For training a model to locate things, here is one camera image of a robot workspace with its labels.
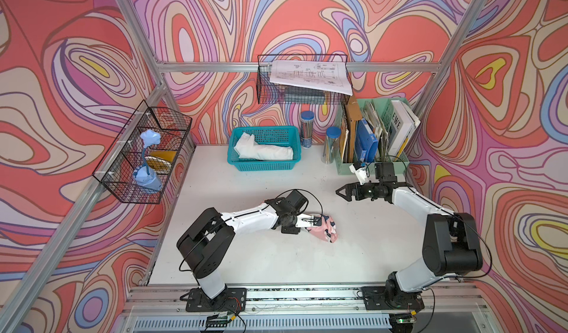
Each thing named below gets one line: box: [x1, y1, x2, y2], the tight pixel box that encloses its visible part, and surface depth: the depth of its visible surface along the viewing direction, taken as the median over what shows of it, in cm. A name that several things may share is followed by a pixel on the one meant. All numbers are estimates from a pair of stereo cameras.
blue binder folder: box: [355, 117, 379, 164], surface depth 99 cm
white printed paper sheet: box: [269, 59, 353, 96], surface depth 85 cm
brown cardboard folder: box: [345, 93, 363, 163], surface depth 92 cm
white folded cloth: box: [233, 131, 294, 160], surface depth 112 cm
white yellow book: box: [387, 99, 421, 163], surface depth 100 cm
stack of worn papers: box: [360, 99, 390, 163], surface depth 100 cm
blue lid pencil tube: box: [300, 110, 315, 149], surface depth 113 cm
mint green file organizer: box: [335, 97, 410, 176], surface depth 100 cm
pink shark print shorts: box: [305, 214, 338, 244], surface depth 84 cm
